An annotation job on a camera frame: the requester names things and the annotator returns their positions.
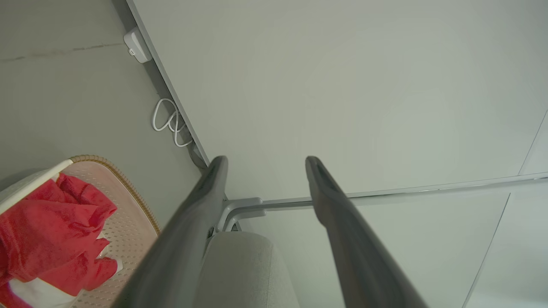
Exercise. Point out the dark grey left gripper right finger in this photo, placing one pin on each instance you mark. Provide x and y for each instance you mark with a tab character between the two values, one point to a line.
355	256

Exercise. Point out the grey padded chair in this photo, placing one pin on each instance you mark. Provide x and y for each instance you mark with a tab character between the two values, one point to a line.
239	273

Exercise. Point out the cream perforated laundry basket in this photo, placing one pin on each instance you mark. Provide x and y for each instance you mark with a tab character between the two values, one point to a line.
128	231

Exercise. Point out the white wall power adapter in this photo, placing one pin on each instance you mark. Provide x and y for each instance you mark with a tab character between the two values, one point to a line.
136	45

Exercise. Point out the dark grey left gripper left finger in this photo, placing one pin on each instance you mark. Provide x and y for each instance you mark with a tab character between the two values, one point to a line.
184	239

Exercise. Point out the red cloth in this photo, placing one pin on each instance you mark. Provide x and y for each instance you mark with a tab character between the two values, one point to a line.
47	231

